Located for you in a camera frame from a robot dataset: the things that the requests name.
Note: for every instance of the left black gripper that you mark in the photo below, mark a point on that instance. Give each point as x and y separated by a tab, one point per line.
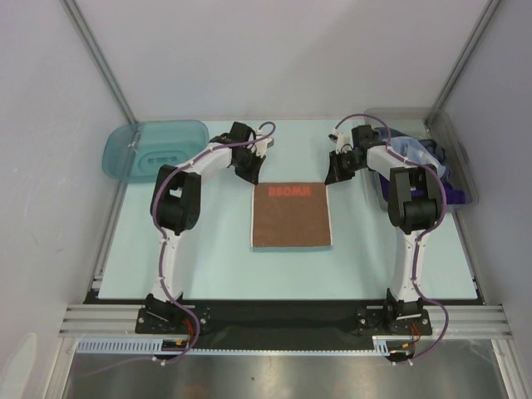
252	175

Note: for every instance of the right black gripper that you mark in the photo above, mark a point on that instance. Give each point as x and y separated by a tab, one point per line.
340	162

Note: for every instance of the brown orange towel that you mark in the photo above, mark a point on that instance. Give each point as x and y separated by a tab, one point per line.
290	217

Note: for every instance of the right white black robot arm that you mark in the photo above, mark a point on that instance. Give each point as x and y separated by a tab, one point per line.
416	206

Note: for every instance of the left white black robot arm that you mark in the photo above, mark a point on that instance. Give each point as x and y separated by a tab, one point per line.
176	202

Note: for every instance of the dark blue grey towel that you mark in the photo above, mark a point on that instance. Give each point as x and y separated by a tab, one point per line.
436	149

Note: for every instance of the light blue towel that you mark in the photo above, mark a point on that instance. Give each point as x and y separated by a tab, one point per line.
411	149

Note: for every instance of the clear grey plastic bin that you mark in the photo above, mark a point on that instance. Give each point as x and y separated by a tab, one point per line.
434	128

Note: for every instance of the purple towel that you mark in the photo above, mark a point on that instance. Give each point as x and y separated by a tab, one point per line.
453	196

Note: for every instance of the teal plastic bin lid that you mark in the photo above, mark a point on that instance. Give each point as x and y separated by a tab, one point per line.
135	152

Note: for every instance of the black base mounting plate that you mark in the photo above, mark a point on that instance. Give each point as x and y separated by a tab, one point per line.
284	339

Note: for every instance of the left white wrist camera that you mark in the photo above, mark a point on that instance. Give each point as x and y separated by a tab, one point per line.
262	143

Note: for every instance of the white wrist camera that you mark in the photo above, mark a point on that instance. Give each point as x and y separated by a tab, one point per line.
262	143
342	142

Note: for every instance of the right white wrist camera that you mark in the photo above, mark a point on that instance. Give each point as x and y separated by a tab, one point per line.
342	142

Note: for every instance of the right aluminium corner post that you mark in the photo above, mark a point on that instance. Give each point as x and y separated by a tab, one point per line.
478	32

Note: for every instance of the aluminium corner post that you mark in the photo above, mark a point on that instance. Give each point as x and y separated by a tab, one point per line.
478	32
88	38

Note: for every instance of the left aluminium corner post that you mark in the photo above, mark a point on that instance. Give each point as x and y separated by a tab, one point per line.
88	38

